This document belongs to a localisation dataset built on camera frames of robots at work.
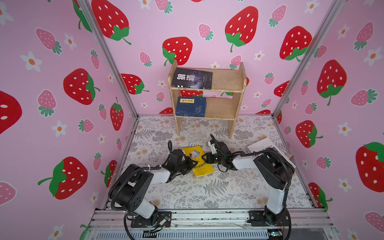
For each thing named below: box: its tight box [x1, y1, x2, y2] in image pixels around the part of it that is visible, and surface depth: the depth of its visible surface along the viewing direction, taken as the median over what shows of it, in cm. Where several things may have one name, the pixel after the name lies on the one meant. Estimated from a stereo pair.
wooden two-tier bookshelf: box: [168, 60, 247, 139], surface depth 84 cm
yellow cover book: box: [182, 145, 215, 177], surface depth 92 cm
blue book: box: [176, 96, 207, 118], surface depth 93 cm
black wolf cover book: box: [171, 67, 213, 90], surface depth 79 cm
